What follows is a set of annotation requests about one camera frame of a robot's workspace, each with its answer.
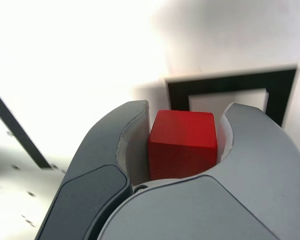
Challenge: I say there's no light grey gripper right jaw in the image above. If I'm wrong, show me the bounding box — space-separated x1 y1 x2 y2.
97 101 300 240

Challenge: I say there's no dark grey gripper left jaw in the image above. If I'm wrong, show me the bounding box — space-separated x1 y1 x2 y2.
36 99 153 240

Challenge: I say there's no black tape square outline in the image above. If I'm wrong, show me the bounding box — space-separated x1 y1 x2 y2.
164 65 298 127

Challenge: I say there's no black tape strip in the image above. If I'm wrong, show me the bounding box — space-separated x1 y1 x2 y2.
0 83 52 171

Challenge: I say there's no red cube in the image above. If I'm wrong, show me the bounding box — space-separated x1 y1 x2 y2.
147 109 218 181

